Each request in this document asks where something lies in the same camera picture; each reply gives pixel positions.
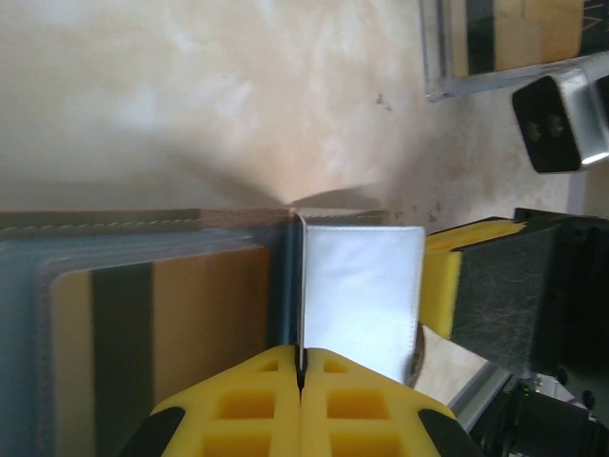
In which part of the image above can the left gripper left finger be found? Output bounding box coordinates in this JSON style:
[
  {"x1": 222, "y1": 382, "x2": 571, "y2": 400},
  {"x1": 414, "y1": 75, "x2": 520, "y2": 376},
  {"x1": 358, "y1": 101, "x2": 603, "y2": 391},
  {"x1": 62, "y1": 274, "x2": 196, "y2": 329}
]
[{"x1": 121, "y1": 345, "x2": 304, "y2": 457}]

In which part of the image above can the gold card with black stripe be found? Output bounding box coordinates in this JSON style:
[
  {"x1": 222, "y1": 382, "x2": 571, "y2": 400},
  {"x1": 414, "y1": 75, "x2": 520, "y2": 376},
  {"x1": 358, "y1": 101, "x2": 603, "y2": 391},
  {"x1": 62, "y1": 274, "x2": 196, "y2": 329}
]
[{"x1": 49, "y1": 245, "x2": 272, "y2": 457}]

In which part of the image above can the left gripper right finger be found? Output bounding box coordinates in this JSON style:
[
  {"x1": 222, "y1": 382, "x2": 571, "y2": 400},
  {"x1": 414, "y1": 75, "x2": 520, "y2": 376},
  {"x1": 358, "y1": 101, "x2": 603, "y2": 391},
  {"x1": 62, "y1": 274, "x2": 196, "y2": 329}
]
[{"x1": 299, "y1": 347, "x2": 486, "y2": 457}]

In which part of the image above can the clear acrylic card box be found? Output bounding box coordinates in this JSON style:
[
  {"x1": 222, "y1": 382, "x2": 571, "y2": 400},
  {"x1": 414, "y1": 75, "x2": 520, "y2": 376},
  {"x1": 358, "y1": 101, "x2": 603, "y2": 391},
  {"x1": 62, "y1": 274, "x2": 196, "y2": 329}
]
[{"x1": 418, "y1": 0, "x2": 609, "y2": 104}]

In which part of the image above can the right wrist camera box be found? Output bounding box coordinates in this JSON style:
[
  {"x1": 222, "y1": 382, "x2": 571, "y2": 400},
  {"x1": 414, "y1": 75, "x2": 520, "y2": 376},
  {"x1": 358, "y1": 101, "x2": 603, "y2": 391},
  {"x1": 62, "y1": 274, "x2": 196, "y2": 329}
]
[{"x1": 511, "y1": 66, "x2": 609, "y2": 175}]

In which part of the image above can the wide aluminium mounting rail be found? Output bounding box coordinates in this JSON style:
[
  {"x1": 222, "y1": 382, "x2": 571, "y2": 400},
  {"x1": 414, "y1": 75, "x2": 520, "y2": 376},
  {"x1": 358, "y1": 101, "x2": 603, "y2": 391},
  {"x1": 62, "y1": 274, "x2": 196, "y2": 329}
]
[{"x1": 446, "y1": 364, "x2": 522, "y2": 429}]

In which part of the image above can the grey leather card holder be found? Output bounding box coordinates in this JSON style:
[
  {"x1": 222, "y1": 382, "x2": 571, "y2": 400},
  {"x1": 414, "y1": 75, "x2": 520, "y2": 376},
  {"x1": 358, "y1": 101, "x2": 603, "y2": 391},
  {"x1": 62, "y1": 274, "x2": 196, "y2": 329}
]
[{"x1": 0, "y1": 207, "x2": 429, "y2": 457}]

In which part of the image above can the gold card stack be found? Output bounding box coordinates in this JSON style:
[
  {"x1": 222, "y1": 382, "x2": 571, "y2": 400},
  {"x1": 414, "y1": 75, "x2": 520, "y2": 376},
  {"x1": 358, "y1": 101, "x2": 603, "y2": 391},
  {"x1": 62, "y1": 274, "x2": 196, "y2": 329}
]
[{"x1": 451, "y1": 0, "x2": 584, "y2": 77}]

